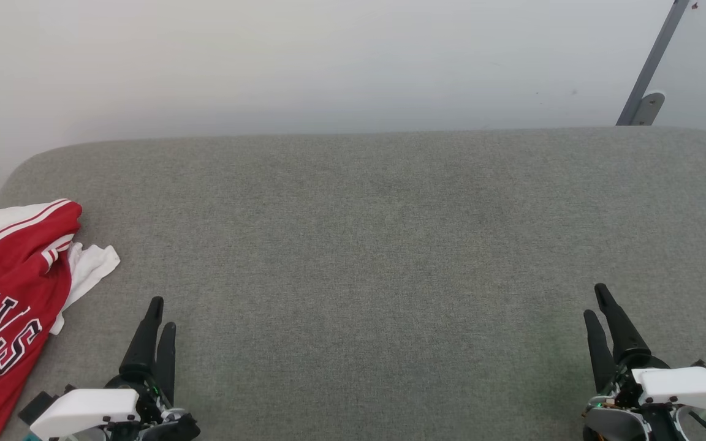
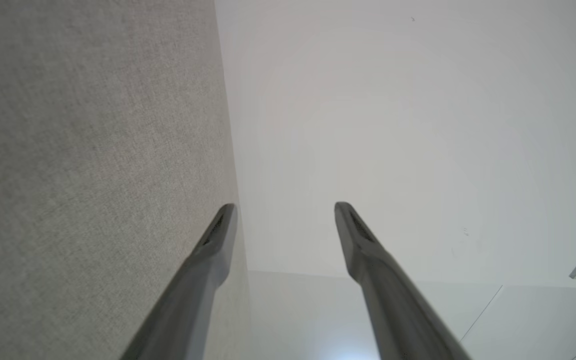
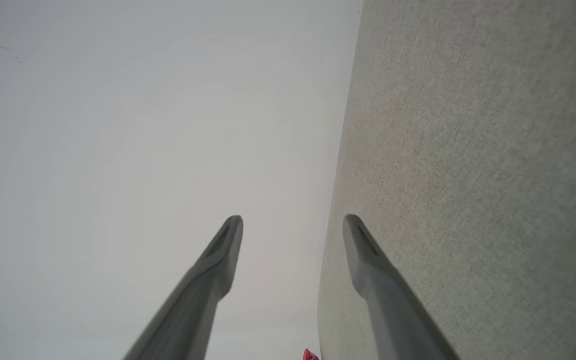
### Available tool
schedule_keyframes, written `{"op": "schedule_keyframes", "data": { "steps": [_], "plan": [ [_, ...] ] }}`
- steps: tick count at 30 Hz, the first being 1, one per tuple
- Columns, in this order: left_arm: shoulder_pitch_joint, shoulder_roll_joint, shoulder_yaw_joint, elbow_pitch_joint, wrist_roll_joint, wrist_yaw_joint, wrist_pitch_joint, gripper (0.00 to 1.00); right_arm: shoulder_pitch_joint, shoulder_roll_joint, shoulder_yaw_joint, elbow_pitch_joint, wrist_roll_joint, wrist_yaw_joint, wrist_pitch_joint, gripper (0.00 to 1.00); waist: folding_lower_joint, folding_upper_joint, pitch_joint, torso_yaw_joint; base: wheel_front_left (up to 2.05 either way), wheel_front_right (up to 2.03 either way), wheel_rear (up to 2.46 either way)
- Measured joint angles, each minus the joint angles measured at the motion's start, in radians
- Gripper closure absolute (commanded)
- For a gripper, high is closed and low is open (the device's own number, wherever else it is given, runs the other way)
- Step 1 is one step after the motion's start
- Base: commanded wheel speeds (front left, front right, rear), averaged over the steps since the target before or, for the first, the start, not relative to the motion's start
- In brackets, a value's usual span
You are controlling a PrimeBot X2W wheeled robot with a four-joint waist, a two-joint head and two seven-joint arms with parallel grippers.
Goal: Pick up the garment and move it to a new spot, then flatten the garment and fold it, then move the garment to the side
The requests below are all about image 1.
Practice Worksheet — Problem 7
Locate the grey metal bracket plate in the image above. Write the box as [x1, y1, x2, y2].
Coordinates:
[631, 91, 666, 126]

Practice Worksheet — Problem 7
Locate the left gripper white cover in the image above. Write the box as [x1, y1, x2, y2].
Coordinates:
[25, 296, 201, 441]

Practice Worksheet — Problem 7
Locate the red white basketball jersey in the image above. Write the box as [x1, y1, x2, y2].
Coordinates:
[0, 199, 121, 441]

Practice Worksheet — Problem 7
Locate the grey metal pole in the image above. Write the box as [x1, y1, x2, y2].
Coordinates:
[615, 0, 691, 126]

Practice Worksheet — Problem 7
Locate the grey fabric sofa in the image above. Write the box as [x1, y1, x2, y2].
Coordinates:
[0, 126, 706, 441]

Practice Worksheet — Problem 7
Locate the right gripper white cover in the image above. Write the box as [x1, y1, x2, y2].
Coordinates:
[582, 282, 706, 441]

